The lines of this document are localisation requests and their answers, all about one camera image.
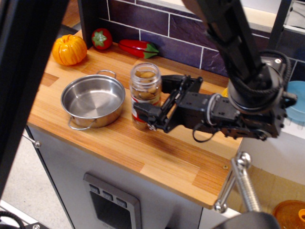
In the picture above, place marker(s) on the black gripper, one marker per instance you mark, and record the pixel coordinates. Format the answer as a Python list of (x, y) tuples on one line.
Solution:
[(186, 106)]

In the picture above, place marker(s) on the clear plastic almond jar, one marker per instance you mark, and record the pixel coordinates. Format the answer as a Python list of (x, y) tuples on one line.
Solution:
[(146, 84)]

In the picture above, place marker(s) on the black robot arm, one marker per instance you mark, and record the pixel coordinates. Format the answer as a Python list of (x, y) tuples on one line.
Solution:
[(257, 97)]

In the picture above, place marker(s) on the stainless steel pot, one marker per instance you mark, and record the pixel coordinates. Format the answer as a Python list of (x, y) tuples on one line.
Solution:
[(93, 101)]

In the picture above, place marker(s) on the red toy chili pepper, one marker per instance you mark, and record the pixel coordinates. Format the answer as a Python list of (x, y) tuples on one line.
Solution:
[(139, 48)]

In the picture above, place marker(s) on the yellow toy corn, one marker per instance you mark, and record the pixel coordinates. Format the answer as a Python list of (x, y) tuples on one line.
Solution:
[(225, 93)]

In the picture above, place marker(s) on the red toy tomato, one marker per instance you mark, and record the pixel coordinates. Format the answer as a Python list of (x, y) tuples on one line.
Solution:
[(101, 39)]

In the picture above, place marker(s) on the right metal clamp screw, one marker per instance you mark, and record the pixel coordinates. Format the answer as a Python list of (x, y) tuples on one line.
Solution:
[(238, 176)]

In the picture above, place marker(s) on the metal clamp screw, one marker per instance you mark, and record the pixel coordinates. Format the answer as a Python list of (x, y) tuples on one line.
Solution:
[(35, 143), (238, 176)]

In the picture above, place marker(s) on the orange toy pumpkin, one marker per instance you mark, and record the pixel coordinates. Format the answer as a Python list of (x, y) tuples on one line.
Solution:
[(69, 50)]

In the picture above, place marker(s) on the grey toy kitchen cabinet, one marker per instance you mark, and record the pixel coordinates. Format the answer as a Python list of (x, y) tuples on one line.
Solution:
[(98, 195)]

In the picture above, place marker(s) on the left metal clamp screw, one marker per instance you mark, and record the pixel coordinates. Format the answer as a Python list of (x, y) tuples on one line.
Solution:
[(35, 143)]

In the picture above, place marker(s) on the light blue plastic bowl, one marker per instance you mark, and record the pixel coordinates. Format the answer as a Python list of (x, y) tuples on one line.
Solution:
[(296, 112)]

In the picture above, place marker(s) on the orange plastic lid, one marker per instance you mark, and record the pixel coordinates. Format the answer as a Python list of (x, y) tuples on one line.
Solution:
[(290, 214)]

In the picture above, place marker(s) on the black foreground frame bar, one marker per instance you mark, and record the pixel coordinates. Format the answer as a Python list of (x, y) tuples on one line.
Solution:
[(28, 29)]

